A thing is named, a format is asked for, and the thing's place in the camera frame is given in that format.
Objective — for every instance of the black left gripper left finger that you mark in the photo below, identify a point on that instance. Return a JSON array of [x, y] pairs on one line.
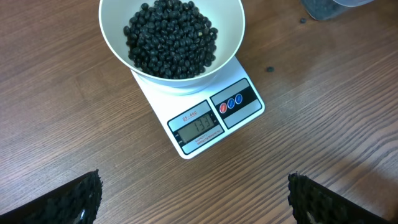
[[77, 202]]

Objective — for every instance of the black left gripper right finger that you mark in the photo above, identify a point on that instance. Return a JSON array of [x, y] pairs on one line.
[[314, 203]]

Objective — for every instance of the spilled black bean near scale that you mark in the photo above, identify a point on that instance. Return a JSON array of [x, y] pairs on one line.
[[270, 69]]

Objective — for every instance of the white digital kitchen scale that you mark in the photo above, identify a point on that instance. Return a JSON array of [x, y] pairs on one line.
[[195, 118]]

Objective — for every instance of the black beans in bowl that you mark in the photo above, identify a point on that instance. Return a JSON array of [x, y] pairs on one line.
[[171, 39]]

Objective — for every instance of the white plastic bowl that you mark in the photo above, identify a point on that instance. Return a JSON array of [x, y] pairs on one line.
[[226, 15]]

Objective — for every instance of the spilled black bean near container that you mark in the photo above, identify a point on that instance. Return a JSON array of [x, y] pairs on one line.
[[303, 20]]

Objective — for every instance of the clear container of black beans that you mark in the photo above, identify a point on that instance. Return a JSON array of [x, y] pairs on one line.
[[322, 10]]

